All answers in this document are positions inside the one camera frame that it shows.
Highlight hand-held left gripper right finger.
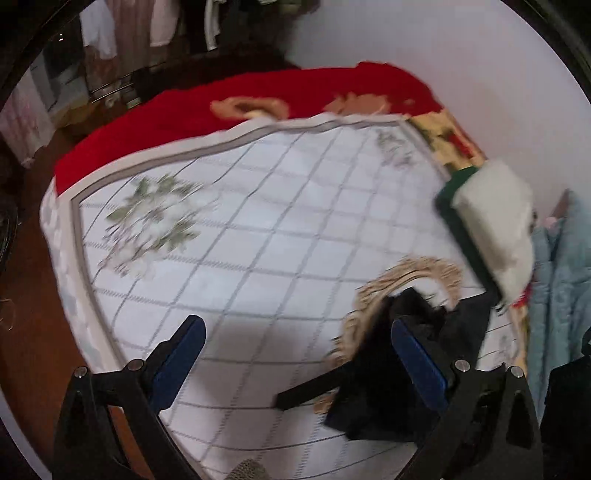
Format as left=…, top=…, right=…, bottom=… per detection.
left=391, top=318, right=543, bottom=480

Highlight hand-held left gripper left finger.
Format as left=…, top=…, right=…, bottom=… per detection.
left=52, top=315, right=207, bottom=480

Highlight black leather jacket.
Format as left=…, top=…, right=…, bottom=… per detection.
left=276, top=287, right=591, bottom=480

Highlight clothes rack with garments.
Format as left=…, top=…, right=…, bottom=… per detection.
left=0, top=0, right=324, bottom=139

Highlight white quilted floral mat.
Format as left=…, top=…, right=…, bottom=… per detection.
left=69, top=113, right=527, bottom=480

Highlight dark green folded garment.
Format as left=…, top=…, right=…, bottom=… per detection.
left=433, top=165, right=504, bottom=308

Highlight blue comforter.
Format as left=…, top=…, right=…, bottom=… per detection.
left=526, top=189, right=591, bottom=411

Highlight white folded fluffy garment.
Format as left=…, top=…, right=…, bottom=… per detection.
left=450, top=158, right=536, bottom=303

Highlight pale checked bed sheet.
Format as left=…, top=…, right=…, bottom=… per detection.
left=39, top=185, right=153, bottom=407

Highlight red floral blanket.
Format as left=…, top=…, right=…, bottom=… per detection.
left=53, top=61, right=532, bottom=315

